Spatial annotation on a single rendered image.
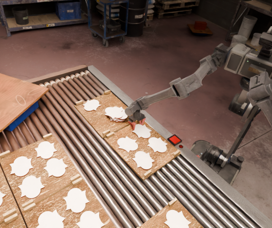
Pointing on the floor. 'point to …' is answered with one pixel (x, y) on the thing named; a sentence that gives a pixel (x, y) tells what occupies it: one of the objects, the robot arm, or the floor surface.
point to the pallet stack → (173, 7)
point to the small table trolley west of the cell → (96, 30)
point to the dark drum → (133, 17)
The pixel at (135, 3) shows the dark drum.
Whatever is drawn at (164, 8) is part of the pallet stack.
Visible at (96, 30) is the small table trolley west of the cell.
